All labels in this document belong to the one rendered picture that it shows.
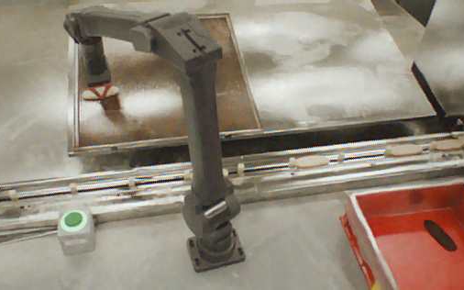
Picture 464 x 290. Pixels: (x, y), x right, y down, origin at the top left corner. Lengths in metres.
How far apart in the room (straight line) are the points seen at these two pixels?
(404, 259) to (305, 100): 0.52
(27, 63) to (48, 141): 0.41
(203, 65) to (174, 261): 0.49
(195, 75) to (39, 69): 0.98
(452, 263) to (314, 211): 0.34
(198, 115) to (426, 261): 0.66
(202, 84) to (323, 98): 0.67
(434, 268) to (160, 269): 0.62
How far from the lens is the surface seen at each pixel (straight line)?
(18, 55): 1.78
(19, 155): 1.38
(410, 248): 1.21
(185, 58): 0.76
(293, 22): 1.63
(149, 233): 1.13
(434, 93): 1.53
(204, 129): 0.84
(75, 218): 1.08
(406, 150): 1.38
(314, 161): 1.26
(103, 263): 1.10
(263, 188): 1.17
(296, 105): 1.36
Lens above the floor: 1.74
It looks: 44 degrees down
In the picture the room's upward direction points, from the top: 4 degrees clockwise
